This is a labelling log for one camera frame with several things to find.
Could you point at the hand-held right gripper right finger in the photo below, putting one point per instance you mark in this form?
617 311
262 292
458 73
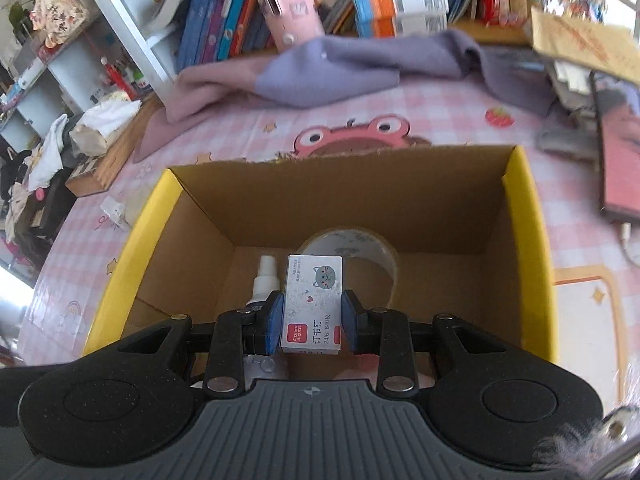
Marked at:
350 322

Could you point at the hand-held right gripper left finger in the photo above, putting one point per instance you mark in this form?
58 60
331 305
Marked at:
276 320

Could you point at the white staple box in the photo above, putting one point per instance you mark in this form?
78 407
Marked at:
312 305

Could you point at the dark blue spray bottle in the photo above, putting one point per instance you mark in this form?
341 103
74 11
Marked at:
265 280

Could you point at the packing tape roll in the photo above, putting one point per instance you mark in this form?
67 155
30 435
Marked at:
385 260

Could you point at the yellow cardboard box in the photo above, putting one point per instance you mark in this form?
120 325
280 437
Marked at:
350 195

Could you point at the small white plastic item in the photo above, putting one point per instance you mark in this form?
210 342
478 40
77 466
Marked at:
114 210

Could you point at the pink checkered printed tablecloth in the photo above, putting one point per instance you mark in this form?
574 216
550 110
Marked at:
450 110

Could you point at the mauve pink cloth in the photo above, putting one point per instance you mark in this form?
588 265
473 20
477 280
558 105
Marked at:
200 90

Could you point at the purple cloth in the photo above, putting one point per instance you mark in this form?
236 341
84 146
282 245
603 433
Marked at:
350 70

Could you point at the person's fuzzy clothing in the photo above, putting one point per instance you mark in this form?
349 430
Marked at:
575 450

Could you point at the crumpled white paper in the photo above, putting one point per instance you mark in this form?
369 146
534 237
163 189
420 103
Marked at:
105 120

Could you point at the white cloth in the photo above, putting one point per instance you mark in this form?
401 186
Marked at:
50 150

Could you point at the red capped bottle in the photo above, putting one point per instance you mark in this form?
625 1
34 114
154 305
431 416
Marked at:
117 80

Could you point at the orange and white box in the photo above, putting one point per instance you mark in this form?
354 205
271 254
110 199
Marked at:
400 2
400 25

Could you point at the row of colourful books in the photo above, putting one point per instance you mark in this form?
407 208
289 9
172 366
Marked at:
220 20

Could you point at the tall pink box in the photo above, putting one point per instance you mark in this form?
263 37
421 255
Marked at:
292 10

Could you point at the white shelf unit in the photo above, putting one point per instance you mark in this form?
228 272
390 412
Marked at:
125 25

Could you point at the brown paper envelope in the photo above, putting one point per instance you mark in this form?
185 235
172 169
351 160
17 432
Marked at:
585 45

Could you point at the pink floral decoration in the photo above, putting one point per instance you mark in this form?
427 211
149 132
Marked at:
57 10

